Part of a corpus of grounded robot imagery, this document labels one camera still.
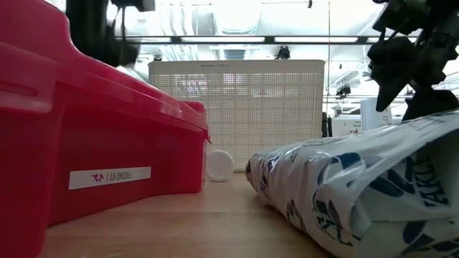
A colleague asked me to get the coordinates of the thin vertical pole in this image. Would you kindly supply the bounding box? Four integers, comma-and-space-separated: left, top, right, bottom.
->
326, 0, 331, 119

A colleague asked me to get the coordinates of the black horizontal ceiling beam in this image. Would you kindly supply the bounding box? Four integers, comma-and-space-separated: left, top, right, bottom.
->
114, 34, 419, 45

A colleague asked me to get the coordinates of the white upright box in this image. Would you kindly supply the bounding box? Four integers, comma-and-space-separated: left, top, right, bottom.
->
359, 98, 393, 132

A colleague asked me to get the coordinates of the black ceiling-mounted device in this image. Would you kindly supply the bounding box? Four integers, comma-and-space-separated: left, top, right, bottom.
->
275, 45, 291, 60

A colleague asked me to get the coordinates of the white blue printed plastic package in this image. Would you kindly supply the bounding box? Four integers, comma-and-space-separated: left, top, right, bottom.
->
245, 109, 459, 258

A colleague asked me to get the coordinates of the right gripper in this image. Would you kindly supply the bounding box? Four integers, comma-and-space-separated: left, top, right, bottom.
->
366, 6, 459, 122

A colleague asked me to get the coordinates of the red first aid kit box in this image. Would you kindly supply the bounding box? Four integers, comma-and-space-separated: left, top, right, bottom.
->
0, 0, 212, 258

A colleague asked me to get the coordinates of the white perforated plastic basket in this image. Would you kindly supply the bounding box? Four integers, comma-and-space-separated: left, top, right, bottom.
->
148, 59, 326, 172

